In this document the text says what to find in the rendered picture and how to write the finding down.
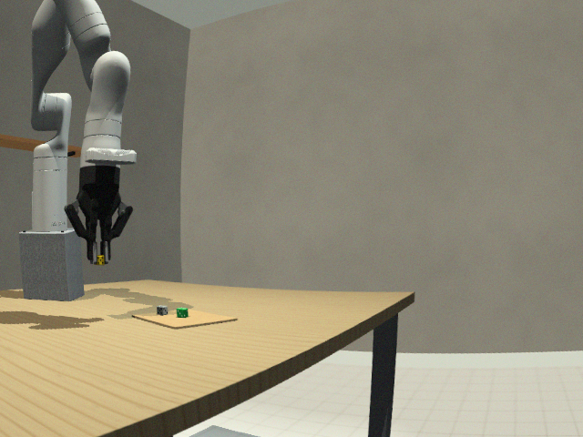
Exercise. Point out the tan square mat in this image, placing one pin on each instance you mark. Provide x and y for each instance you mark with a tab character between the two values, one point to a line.
195	319

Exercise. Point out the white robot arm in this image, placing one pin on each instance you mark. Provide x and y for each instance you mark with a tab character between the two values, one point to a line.
107	75

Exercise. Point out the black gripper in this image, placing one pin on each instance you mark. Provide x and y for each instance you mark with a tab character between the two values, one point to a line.
98	197

